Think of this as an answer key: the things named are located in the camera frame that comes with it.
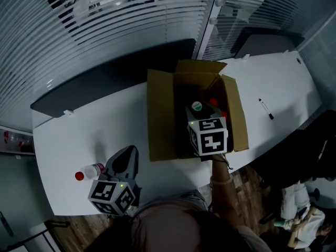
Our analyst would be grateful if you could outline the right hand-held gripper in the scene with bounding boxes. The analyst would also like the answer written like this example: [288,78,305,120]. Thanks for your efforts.
[185,103,228,156]

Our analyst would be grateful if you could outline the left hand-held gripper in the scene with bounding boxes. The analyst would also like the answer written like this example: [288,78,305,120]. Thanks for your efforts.
[88,145,142,216]

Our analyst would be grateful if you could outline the brown cardboard box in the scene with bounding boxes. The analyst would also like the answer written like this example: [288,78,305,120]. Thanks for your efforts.
[146,59,249,162]

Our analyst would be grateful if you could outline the person's right forearm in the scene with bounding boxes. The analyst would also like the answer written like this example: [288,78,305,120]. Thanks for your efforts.
[209,153,244,229]

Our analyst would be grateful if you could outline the white table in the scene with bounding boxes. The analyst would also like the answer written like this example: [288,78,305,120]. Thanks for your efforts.
[31,50,323,216]

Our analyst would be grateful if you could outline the black marker pen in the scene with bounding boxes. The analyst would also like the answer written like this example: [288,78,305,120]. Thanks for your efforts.
[258,98,275,120]

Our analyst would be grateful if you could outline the person's grey trousers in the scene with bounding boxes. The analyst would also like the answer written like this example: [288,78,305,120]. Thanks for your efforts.
[167,189,211,212]

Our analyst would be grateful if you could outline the person's mauve shirt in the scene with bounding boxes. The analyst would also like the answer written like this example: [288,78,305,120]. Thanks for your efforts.
[131,201,211,252]

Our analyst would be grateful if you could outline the long dark desk partition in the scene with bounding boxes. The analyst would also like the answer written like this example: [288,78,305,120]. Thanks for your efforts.
[30,38,197,118]

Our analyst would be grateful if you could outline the short dark desk partition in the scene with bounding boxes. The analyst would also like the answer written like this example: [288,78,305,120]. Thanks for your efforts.
[234,34,305,60]

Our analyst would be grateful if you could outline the whiteboard on black stand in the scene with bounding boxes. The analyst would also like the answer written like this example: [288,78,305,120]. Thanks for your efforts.
[0,211,71,252]

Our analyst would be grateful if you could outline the white horizontal blinds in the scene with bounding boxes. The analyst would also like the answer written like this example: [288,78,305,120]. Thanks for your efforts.
[196,0,336,62]
[0,0,218,127]

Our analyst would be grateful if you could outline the pale bracelet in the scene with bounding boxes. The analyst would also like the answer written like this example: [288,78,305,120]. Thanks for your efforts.
[209,174,234,185]

